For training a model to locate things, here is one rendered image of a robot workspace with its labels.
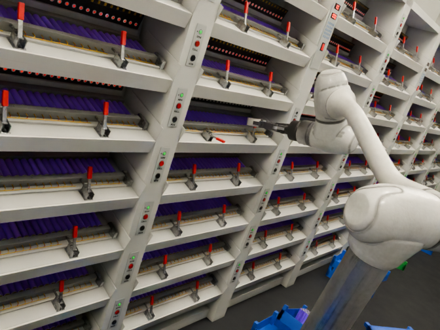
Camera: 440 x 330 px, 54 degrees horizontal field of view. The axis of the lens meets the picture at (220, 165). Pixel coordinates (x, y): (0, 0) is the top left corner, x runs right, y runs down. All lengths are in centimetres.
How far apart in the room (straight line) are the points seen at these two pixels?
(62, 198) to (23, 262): 20
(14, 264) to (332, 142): 103
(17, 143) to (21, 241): 34
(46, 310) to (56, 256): 19
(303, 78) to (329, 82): 42
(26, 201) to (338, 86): 97
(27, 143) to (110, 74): 26
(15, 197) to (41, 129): 19
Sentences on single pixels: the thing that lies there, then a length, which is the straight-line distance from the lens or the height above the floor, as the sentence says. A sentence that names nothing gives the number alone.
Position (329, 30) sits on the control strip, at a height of 144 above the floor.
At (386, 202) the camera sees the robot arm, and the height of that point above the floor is 108.
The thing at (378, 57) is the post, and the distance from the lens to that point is 247.
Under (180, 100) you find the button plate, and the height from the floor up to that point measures 107.
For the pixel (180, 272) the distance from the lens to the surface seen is 179.
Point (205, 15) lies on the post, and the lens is 131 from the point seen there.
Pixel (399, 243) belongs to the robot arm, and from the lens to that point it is 99.
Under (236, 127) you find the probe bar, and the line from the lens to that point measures 169.
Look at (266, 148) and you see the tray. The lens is 180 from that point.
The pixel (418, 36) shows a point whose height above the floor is 167.
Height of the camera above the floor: 128
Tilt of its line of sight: 16 degrees down
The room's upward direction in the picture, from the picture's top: 19 degrees clockwise
